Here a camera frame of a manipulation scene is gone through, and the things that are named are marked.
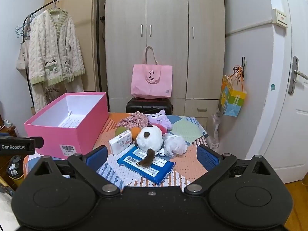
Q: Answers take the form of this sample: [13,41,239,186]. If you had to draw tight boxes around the white door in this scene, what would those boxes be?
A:
[264,0,307,184]

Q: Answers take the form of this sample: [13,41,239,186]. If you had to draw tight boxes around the white wall switch box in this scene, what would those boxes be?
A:
[271,8,288,29]

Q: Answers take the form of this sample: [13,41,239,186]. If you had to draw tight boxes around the beige tall cabinet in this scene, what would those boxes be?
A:
[45,0,108,92]

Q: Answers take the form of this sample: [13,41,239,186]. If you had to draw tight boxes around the white cat plush toy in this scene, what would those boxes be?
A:
[134,125,163,167]

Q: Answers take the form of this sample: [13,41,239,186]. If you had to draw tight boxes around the pink cardboard storage box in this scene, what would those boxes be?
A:
[24,92,109,159]

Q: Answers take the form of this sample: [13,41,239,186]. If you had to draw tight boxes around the colourful paper gift bag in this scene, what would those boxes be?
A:
[220,56,247,117]

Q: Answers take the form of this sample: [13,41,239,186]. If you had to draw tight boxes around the green makeup sponge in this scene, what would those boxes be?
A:
[114,126,127,137]

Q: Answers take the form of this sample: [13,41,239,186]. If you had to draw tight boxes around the blue wire hangers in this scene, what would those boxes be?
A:
[15,13,36,39]

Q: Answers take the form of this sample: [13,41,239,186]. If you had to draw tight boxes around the purple Kuromi plush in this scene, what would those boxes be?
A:
[148,110,172,130]

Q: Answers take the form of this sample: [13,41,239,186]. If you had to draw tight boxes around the blue wet wipes pack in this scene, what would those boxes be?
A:
[117,145,175,185]

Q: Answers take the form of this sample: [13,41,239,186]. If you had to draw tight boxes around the black suitcase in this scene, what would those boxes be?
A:
[126,98,173,115]

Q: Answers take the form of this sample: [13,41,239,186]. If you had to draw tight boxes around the colourful patchwork blanket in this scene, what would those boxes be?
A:
[23,112,209,189]

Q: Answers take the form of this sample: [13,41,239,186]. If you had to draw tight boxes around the pink tote bag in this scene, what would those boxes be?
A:
[131,46,173,99]

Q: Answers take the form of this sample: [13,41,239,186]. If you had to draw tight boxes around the grey three-door wardrobe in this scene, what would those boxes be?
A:
[105,0,225,126]

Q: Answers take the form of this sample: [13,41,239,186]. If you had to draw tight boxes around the cream canvas tote bag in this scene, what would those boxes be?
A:
[16,40,29,71]

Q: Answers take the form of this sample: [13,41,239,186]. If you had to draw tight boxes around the magenta fluffy pom pom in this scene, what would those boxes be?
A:
[153,124,168,135]

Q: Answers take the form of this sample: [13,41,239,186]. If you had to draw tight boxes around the black clothes rack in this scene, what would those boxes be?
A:
[26,0,106,112]

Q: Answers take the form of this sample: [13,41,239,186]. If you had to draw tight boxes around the cream knitted cardigan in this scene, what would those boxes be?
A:
[28,8,86,112]

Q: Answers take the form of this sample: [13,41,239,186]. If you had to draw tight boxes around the orange makeup sponge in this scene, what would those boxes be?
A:
[130,127,141,140]

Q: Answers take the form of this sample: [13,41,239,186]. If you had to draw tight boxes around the pink floral scrunchie cloth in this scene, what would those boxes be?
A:
[116,111,148,129]

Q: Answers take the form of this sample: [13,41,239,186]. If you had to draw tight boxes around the silver door handle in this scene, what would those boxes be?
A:
[288,56,308,95]

